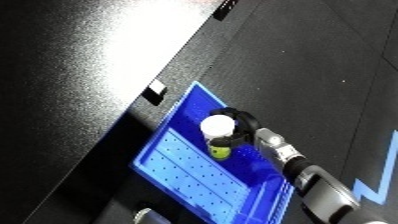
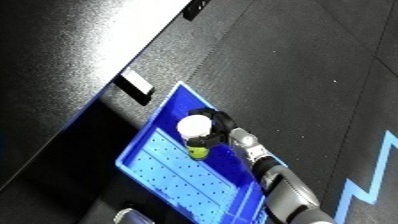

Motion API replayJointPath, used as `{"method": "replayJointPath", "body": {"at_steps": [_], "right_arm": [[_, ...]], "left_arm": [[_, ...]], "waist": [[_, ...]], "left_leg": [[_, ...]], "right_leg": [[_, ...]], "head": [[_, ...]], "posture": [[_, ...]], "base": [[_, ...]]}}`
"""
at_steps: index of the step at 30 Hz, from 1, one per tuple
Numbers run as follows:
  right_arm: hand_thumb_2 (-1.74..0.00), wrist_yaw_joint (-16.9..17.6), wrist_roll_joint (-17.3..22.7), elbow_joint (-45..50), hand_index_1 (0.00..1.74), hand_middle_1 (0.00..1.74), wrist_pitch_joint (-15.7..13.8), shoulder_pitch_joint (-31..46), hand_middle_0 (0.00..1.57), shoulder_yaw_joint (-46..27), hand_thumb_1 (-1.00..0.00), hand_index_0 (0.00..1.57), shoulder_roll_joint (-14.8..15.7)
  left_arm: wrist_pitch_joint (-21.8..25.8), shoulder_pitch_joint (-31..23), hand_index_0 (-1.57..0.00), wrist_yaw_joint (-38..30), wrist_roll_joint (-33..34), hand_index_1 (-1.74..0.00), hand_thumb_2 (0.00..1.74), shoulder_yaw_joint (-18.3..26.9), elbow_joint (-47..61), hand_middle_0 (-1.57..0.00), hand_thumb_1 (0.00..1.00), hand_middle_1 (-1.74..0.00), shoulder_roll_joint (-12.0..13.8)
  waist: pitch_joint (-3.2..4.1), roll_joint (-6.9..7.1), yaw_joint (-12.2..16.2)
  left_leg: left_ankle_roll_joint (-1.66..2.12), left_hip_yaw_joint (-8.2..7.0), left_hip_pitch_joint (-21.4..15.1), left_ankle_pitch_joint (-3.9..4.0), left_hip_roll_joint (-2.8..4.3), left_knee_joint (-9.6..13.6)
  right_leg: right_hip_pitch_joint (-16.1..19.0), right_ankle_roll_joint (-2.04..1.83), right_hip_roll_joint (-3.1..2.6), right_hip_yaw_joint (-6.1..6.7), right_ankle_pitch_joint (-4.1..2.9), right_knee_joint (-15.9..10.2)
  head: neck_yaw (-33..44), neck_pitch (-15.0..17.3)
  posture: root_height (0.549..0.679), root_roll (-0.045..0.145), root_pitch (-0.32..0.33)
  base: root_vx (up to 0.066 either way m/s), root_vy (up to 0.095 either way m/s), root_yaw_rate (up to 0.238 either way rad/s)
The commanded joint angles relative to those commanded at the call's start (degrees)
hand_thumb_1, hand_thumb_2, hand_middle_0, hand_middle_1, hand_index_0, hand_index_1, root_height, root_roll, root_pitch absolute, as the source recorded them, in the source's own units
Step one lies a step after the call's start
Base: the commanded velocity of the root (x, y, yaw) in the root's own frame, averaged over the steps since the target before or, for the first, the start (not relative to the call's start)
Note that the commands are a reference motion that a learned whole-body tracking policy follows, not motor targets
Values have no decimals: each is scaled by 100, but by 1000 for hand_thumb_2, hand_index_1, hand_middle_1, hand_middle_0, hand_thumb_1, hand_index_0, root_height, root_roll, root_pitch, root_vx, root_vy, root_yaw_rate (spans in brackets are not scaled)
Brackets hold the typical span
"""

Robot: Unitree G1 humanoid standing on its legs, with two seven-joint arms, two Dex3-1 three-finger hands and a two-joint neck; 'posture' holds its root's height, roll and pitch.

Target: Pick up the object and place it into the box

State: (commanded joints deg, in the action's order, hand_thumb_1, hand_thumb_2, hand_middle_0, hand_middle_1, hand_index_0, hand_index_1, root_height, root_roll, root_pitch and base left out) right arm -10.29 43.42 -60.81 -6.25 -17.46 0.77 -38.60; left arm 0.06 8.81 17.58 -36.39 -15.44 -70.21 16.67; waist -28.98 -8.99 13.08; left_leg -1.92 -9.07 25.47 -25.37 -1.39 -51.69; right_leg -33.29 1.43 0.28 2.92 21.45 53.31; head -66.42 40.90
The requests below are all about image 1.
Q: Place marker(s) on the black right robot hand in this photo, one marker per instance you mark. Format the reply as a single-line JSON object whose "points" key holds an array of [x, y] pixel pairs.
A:
{"points": [[249, 125]]}

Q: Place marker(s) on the white paper cup green band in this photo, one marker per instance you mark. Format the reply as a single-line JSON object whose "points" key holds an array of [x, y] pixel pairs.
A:
{"points": [[217, 126]]}

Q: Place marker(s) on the pale right robot arm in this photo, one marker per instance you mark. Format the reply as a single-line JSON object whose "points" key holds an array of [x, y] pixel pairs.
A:
{"points": [[320, 196]]}

